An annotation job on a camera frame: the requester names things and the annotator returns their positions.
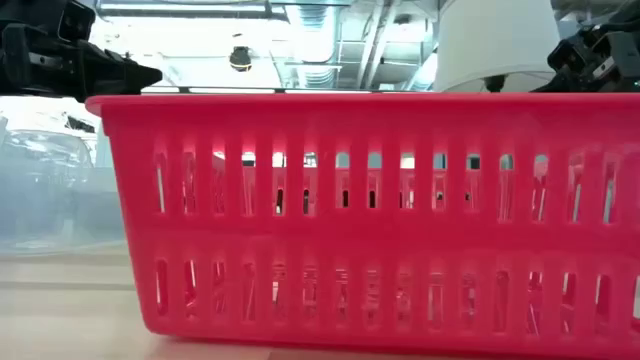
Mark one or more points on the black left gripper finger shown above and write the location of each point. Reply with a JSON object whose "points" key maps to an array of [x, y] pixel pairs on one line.
{"points": [[120, 75]]}

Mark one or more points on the translucent blue plastic basket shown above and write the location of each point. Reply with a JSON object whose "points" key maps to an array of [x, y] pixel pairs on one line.
{"points": [[55, 190]]}

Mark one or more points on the white lampshade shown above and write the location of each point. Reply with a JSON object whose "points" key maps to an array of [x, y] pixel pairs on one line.
{"points": [[492, 40]]}

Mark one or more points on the black lamp socket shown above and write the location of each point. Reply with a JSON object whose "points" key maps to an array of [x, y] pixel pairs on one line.
{"points": [[495, 83]]}

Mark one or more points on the red slotted plastic basket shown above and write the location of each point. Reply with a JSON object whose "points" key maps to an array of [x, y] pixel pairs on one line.
{"points": [[380, 240]]}

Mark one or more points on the black hanging ceiling camera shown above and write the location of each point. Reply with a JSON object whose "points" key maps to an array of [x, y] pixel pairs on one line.
{"points": [[240, 59]]}

